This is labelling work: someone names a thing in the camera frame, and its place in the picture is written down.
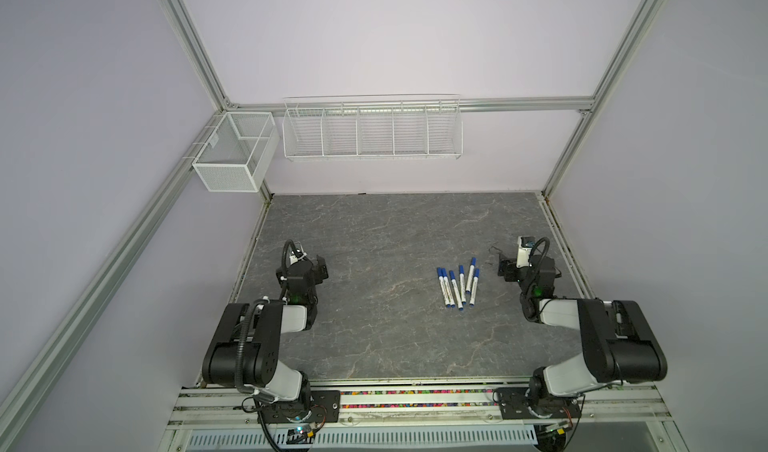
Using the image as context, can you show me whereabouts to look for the white marker pen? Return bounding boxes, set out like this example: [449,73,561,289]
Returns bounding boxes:
[442,268,455,307]
[436,267,451,308]
[448,270,464,310]
[458,264,466,297]
[469,268,480,306]
[465,257,476,294]

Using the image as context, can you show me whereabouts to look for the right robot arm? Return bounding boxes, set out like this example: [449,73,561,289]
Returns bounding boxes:
[498,254,668,409]

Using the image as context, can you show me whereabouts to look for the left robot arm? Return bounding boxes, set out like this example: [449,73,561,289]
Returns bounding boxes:
[201,255,329,410]

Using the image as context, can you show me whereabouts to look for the white mesh box basket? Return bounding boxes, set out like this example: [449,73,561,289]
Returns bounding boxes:
[193,112,279,193]

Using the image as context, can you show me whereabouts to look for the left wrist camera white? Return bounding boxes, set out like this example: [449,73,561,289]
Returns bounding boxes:
[286,242,307,266]

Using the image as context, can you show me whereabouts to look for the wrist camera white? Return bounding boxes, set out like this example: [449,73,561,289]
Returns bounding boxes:
[516,236,536,268]
[286,242,307,266]

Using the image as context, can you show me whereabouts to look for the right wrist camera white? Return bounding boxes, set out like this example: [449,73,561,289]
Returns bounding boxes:
[516,236,536,268]

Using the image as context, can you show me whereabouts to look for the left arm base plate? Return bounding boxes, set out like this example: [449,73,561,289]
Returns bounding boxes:
[260,389,341,424]

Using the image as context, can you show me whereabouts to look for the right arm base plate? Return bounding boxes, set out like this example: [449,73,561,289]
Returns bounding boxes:
[492,387,581,420]

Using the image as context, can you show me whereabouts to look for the aluminium frame rails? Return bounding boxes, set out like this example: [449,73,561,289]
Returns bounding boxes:
[0,0,685,452]

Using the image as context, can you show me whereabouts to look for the white wire shelf basket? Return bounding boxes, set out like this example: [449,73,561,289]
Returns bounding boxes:
[283,94,464,161]

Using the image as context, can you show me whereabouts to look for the white vented cable duct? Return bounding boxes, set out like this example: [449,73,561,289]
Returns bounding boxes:
[186,424,538,451]

